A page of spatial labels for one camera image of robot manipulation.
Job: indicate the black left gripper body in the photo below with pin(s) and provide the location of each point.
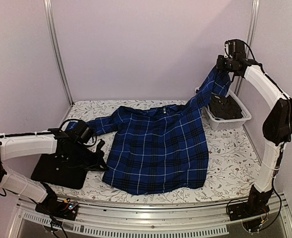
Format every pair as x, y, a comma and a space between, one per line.
86, 159

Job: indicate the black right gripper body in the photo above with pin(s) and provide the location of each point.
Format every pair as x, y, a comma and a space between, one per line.
227, 66

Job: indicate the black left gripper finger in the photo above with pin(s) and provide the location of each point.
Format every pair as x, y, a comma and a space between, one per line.
96, 166
99, 152

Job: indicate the blue plaid long sleeve shirt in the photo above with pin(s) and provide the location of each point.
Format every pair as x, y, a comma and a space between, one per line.
160, 149

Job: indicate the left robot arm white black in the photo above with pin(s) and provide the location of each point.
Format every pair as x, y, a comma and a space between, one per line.
24, 146

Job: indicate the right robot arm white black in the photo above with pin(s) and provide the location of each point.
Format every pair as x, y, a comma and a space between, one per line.
277, 127

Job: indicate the folded black polo shirt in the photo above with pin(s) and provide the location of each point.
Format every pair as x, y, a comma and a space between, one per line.
55, 169

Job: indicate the dark striped shirt in basket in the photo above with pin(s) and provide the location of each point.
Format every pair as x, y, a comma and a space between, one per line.
225, 107

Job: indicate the white plastic laundry basket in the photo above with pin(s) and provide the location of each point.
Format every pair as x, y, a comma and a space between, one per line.
221, 123

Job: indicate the floral patterned table mat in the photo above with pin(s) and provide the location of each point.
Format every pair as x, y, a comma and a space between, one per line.
233, 164

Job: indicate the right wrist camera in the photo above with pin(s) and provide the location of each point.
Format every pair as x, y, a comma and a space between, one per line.
226, 48

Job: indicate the aluminium front rail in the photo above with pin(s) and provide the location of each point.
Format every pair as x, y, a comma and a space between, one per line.
99, 219

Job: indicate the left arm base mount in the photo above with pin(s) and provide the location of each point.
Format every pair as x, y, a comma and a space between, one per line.
65, 209

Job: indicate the right aluminium frame post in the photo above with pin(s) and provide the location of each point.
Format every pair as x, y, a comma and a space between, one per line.
250, 37

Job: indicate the aluminium frame post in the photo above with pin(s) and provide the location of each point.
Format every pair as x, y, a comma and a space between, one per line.
56, 50
250, 37

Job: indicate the left aluminium frame post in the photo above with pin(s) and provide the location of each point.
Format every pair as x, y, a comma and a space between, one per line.
56, 50

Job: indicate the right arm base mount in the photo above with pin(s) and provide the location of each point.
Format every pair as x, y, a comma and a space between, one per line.
253, 216

